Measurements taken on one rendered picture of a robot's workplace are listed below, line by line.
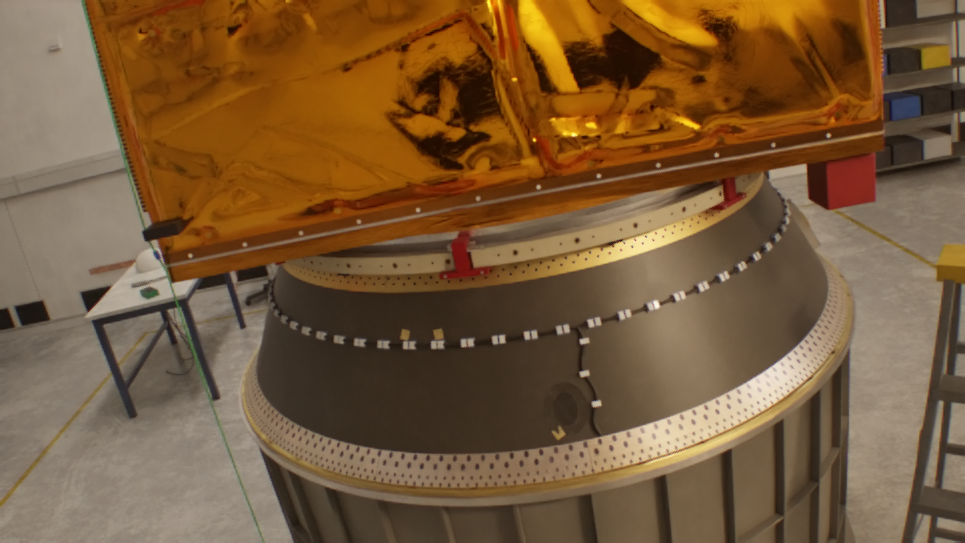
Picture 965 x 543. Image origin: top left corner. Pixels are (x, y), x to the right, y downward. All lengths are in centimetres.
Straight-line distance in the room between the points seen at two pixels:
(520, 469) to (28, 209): 737
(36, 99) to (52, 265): 175
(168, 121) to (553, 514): 137
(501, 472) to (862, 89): 133
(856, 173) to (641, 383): 83
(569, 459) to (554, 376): 21
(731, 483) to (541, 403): 56
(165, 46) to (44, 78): 640
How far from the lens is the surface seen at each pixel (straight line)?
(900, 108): 815
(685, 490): 206
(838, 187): 221
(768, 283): 225
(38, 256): 884
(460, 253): 187
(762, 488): 226
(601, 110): 190
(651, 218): 196
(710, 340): 204
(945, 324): 208
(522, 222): 190
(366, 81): 185
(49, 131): 841
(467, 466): 194
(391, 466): 203
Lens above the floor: 228
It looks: 19 degrees down
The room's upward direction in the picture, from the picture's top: 12 degrees counter-clockwise
